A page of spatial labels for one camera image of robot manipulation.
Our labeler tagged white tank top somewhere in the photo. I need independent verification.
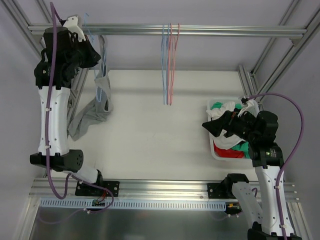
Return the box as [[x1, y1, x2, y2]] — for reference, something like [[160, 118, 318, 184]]
[[206, 100, 246, 150]]

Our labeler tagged green shirt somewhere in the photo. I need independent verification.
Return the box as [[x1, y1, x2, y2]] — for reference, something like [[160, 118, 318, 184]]
[[210, 101, 251, 160]]

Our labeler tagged red tank top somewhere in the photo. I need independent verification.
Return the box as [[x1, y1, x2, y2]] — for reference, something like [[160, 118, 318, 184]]
[[213, 145, 245, 159]]

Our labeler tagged blue wire hanger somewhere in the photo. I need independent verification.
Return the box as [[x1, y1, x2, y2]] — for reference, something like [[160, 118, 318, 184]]
[[161, 24, 166, 105], [164, 24, 168, 105], [83, 13, 107, 103]]

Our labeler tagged pink wire hanger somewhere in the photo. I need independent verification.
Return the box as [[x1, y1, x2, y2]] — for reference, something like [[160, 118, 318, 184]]
[[169, 23, 181, 106]]

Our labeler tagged grey tank top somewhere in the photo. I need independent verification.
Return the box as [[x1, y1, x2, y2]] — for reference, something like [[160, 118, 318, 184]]
[[68, 35, 114, 141]]

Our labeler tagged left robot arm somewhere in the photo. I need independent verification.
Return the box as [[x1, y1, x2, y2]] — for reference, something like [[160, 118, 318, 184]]
[[29, 26, 104, 196]]

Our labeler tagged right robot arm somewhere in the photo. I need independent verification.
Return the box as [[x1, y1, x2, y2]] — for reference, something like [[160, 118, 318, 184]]
[[202, 109, 300, 240]]

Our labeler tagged white perforated plastic basket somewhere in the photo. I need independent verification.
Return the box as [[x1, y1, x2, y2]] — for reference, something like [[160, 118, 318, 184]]
[[206, 96, 250, 162]]

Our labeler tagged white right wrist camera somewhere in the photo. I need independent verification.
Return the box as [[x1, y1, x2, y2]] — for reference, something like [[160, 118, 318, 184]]
[[237, 97, 260, 117]]

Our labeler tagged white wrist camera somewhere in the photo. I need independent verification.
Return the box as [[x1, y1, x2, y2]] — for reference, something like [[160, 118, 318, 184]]
[[237, 97, 260, 117], [62, 15, 87, 42]]

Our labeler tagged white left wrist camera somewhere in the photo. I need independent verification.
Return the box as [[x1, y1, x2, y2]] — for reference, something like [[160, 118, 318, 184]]
[[62, 15, 87, 42]]

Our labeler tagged aluminium hanging rail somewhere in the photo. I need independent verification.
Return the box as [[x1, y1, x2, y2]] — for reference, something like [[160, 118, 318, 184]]
[[27, 23, 308, 38]]

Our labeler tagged aluminium frame right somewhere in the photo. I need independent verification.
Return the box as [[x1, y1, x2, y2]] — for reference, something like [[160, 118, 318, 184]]
[[237, 0, 320, 96]]

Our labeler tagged aluminium frame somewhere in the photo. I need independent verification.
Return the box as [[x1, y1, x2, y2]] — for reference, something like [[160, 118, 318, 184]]
[[0, 0, 89, 122], [237, 0, 320, 96]]

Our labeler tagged black right arm base bracket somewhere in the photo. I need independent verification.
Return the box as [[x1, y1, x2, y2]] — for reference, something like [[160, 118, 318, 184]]
[[207, 173, 250, 200]]

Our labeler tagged aluminium frame left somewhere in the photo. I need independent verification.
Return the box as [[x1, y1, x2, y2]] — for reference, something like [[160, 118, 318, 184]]
[[0, 0, 89, 122]]

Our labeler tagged black left arm base bracket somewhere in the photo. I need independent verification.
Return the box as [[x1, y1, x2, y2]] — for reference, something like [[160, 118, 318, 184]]
[[75, 180, 120, 198]]

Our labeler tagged aluminium front table rail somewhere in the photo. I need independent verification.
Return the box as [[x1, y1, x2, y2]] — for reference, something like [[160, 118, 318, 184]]
[[28, 178, 300, 202]]

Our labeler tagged white slotted cable duct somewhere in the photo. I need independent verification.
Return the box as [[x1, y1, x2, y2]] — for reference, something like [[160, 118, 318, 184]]
[[39, 197, 227, 212]]

